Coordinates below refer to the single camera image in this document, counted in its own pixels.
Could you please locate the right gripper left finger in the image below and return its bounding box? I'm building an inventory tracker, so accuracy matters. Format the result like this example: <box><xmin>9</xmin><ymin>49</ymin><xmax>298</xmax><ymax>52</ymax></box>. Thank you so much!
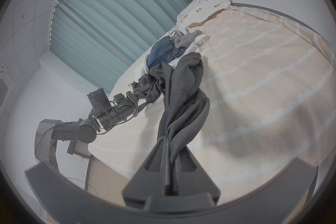
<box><xmin>123</xmin><ymin>139</ymin><xmax>168</xmax><ymax>209</ymax></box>

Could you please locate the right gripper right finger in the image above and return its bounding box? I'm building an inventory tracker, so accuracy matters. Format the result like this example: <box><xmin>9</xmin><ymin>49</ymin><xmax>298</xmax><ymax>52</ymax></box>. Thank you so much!
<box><xmin>171</xmin><ymin>149</ymin><xmax>221</xmax><ymax>205</ymax></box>

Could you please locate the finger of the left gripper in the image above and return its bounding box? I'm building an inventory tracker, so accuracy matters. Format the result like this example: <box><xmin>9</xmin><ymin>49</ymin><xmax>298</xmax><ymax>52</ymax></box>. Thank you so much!
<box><xmin>131</xmin><ymin>83</ymin><xmax>148</xmax><ymax>99</ymax></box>
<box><xmin>135</xmin><ymin>101</ymin><xmax>152</xmax><ymax>114</ymax></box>

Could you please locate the black T-shirt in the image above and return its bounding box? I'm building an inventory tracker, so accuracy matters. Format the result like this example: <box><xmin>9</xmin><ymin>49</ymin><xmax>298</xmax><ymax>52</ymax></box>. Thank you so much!
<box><xmin>148</xmin><ymin>52</ymin><xmax>211</xmax><ymax>193</ymax></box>

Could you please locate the pile of clothes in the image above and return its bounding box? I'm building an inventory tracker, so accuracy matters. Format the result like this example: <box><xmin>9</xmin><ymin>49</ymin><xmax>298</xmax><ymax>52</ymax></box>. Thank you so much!
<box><xmin>134</xmin><ymin>29</ymin><xmax>210</xmax><ymax>82</ymax></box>

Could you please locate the bed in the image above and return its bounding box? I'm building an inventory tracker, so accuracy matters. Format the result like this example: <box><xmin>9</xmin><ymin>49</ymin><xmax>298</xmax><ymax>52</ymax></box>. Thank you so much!
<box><xmin>88</xmin><ymin>0</ymin><xmax>336</xmax><ymax>193</ymax></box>

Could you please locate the blue-green curtain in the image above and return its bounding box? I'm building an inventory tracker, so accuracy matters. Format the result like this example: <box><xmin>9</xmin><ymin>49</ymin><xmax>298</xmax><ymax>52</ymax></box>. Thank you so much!
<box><xmin>48</xmin><ymin>4</ymin><xmax>132</xmax><ymax>87</ymax></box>
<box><xmin>60</xmin><ymin>0</ymin><xmax>193</xmax><ymax>64</ymax></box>

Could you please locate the white printed pillow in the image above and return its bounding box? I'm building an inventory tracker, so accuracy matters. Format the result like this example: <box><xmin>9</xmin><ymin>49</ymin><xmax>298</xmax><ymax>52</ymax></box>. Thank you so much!
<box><xmin>176</xmin><ymin>0</ymin><xmax>231</xmax><ymax>28</ymax></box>

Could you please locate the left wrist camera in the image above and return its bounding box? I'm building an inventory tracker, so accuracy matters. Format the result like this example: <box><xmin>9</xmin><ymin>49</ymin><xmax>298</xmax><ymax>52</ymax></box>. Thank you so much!
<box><xmin>113</xmin><ymin>91</ymin><xmax>137</xmax><ymax>106</ymax></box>

